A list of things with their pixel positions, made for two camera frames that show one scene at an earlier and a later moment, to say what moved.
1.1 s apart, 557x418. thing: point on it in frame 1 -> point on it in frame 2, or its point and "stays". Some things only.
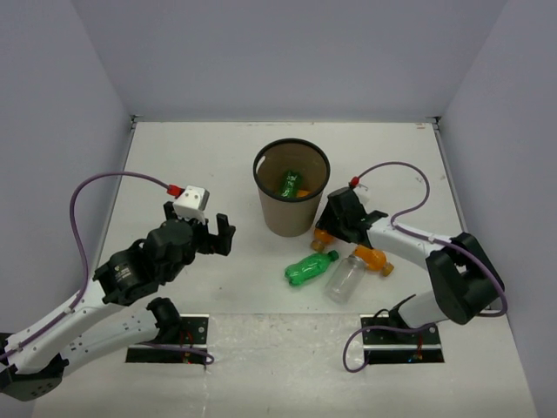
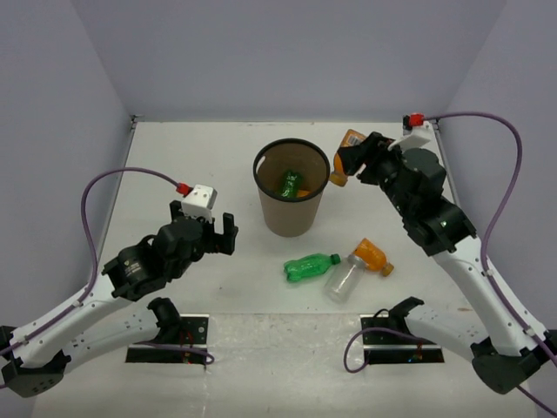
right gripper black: [327, 222] -> [352, 157]
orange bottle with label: [320, 239] -> [351, 138]
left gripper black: [220, 243] stays
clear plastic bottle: [345, 279] stays
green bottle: [309, 266] stays
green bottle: [291, 185] stays
